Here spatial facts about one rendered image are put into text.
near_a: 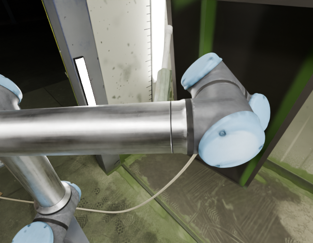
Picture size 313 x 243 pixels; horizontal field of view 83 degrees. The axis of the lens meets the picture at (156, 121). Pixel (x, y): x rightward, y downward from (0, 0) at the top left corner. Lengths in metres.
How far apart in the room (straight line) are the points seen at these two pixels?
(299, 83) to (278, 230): 1.26
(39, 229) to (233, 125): 0.84
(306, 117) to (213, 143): 2.01
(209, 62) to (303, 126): 1.93
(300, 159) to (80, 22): 2.17
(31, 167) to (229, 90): 0.64
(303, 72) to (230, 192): 1.26
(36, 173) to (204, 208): 1.45
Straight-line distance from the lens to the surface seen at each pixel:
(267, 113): 0.48
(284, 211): 2.12
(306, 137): 2.23
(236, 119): 0.25
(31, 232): 0.95
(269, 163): 2.28
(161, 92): 0.66
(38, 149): 0.35
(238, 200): 1.98
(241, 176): 1.58
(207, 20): 1.22
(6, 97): 0.61
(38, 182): 0.80
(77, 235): 1.17
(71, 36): 1.24
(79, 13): 1.25
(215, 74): 0.35
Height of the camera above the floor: 1.69
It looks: 40 degrees down
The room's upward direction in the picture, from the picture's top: straight up
